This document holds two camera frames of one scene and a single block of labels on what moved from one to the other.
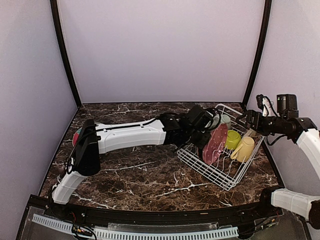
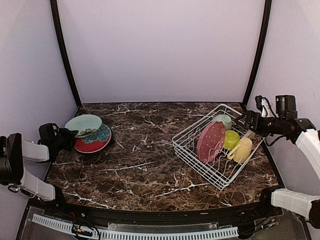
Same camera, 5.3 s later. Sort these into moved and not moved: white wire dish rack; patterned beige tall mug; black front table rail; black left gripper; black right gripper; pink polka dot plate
Moved: pink polka dot plate; black left gripper
Not moved: patterned beige tall mug; white wire dish rack; black front table rail; black right gripper
